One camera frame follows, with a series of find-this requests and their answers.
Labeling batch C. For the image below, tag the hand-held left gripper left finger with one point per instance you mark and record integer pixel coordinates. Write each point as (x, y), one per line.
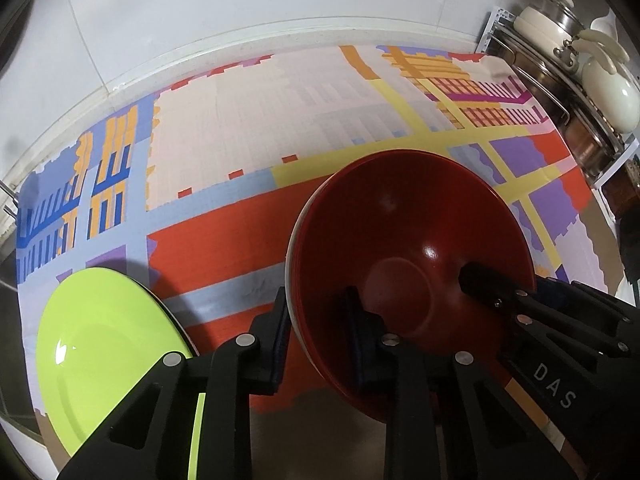
(272, 340)

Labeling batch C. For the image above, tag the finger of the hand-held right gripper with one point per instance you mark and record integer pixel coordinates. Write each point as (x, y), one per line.
(580, 310)
(482, 282)

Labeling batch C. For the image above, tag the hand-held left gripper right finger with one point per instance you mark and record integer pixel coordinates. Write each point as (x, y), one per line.
(357, 330)

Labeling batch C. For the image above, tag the red and black bowl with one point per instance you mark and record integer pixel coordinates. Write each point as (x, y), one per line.
(400, 220)

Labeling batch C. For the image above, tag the green plate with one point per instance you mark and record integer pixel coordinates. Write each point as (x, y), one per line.
(110, 350)

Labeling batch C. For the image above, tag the brown glass jar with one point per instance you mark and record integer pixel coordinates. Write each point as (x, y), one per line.
(625, 190)

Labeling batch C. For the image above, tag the copper-bottomed steel saucepan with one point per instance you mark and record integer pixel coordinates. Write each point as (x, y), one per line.
(587, 145)

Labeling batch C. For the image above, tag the cream kettle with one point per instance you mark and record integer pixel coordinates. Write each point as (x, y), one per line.
(612, 90)

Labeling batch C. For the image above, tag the colourful patterned mat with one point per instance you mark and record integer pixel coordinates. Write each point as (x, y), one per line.
(225, 110)

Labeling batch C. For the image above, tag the cream pot with glass lid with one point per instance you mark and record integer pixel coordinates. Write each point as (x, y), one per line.
(545, 35)

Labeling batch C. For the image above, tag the metal pot rack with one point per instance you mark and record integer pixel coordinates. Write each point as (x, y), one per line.
(497, 22)

